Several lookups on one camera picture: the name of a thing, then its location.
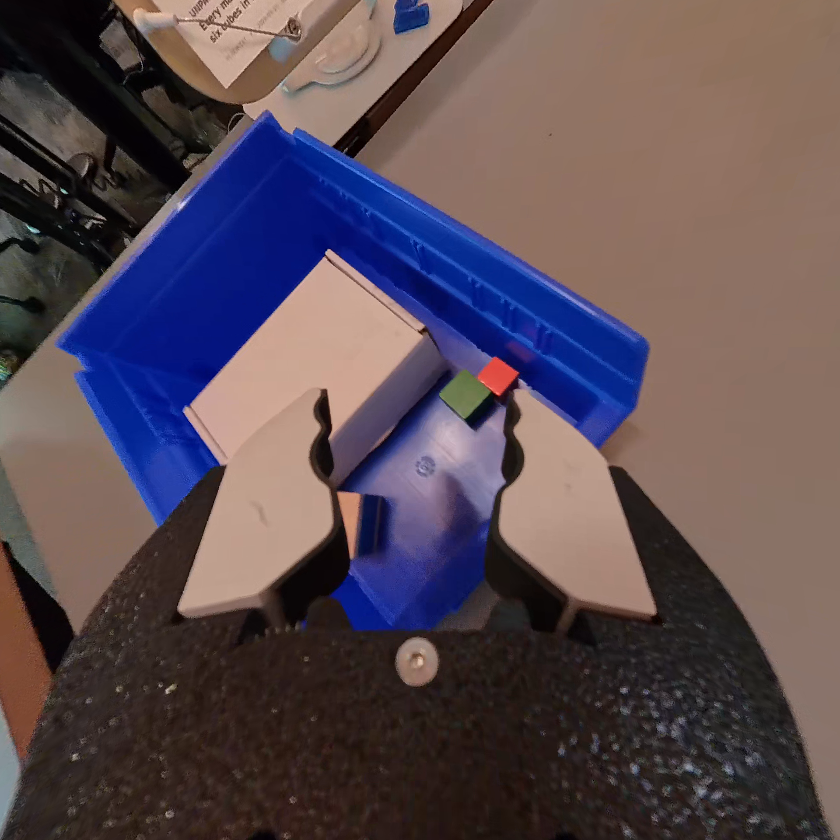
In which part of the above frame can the blue plastic bin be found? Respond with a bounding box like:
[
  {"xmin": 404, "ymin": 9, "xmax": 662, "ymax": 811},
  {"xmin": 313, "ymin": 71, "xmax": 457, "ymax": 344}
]
[{"xmin": 56, "ymin": 110, "xmax": 651, "ymax": 631}]

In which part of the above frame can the white cardboard mailer box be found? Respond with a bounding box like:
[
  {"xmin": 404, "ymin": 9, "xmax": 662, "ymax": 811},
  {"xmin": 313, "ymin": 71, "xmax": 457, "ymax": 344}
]
[{"xmin": 184, "ymin": 249, "xmax": 450, "ymax": 487}]

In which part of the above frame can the green cube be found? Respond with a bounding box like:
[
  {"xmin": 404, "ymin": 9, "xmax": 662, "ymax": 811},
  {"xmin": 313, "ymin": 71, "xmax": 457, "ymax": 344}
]
[{"xmin": 438, "ymin": 369, "xmax": 494, "ymax": 424}]

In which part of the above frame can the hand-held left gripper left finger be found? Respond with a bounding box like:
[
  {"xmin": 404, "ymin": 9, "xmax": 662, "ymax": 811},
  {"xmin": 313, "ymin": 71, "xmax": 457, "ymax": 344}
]
[{"xmin": 177, "ymin": 387, "xmax": 350, "ymax": 629}]

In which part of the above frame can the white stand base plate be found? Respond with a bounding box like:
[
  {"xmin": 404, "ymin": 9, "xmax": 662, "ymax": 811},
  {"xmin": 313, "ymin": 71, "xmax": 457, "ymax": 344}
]
[{"xmin": 243, "ymin": 0, "xmax": 496, "ymax": 122}]

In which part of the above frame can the red cube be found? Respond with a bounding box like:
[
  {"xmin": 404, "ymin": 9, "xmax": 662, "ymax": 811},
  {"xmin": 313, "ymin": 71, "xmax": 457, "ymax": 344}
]
[{"xmin": 477, "ymin": 357, "xmax": 521, "ymax": 398}]

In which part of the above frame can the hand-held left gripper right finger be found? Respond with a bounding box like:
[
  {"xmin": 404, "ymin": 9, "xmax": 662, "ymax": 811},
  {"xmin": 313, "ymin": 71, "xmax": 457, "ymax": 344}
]
[{"xmin": 484, "ymin": 389, "xmax": 658, "ymax": 636}]

